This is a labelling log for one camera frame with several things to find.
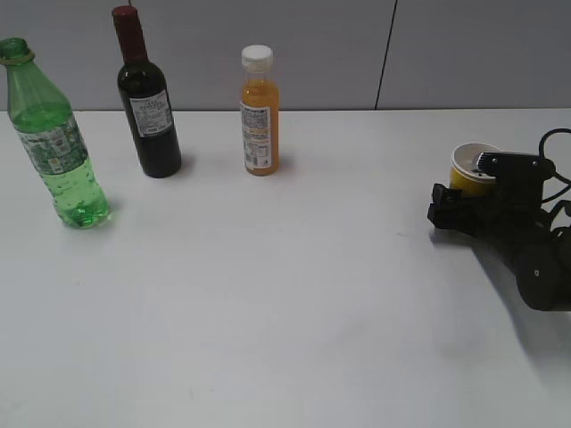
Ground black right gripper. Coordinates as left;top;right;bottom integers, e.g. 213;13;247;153
427;152;556;250

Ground yellow paper cup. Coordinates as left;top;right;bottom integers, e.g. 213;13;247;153
450;142;500;197

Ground green sprite bottle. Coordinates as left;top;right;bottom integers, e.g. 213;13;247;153
1;37;109;229

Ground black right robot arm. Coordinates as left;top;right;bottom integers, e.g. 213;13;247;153
427;152;570;311

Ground dark red wine bottle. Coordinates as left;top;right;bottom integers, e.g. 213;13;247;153
112;5;182;178

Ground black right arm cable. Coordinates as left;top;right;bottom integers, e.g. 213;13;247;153
538;128;571;224

